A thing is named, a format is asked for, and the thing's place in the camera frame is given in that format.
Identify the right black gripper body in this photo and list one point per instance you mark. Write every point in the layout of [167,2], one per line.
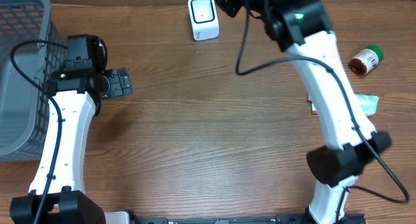
[228,5]

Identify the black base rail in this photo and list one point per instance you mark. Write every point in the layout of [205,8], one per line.
[221,220]

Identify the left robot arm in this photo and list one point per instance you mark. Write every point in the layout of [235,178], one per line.
[57,193]

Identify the teal wet wipes packet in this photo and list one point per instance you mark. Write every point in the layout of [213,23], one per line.
[368,103]

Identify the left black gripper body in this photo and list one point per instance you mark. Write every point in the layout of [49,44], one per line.
[120,82]

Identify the white barcode scanner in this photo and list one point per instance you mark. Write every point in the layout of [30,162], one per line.
[204,19]

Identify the grey plastic mesh basket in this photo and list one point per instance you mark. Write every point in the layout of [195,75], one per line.
[30,40]

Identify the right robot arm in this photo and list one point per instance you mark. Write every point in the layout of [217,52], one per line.
[303,31]

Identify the red snack stick pack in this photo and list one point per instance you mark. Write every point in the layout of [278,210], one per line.
[313,109]

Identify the green white round container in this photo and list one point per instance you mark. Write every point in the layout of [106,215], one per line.
[366,60]

